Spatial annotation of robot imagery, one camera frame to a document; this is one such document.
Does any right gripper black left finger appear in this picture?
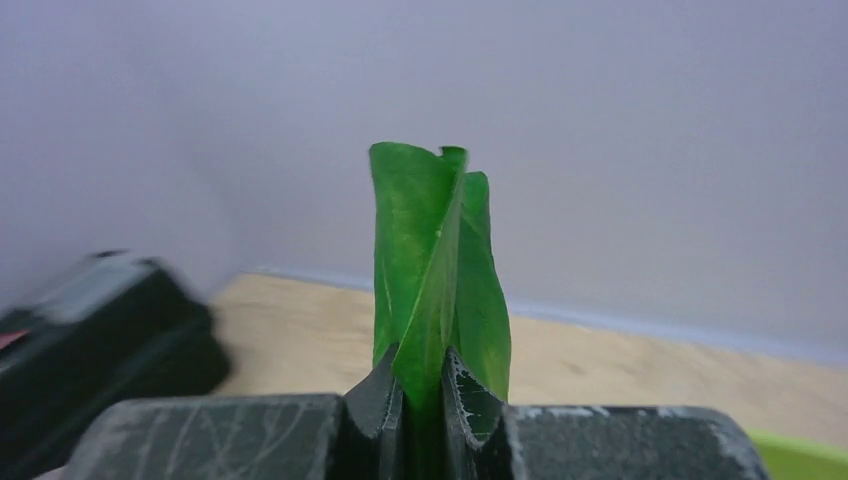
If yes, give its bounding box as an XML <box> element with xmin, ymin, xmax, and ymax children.
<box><xmin>341</xmin><ymin>343</ymin><xmax>406</xmax><ymax>479</ymax></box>

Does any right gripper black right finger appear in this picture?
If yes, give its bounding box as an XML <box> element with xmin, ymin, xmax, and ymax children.
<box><xmin>441</xmin><ymin>347</ymin><xmax>507</xmax><ymax>479</ymax></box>

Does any green toy bok choy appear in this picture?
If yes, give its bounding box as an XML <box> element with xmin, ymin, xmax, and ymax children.
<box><xmin>369</xmin><ymin>142</ymin><xmax>512</xmax><ymax>479</ymax></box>

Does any black plastic toolbox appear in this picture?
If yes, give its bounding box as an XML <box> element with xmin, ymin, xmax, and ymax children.
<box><xmin>1</xmin><ymin>250</ymin><xmax>231</xmax><ymax>479</ymax></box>

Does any green plastic basket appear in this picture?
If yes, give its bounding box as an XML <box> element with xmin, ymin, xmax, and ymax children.
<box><xmin>747</xmin><ymin>429</ymin><xmax>848</xmax><ymax>480</ymax></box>

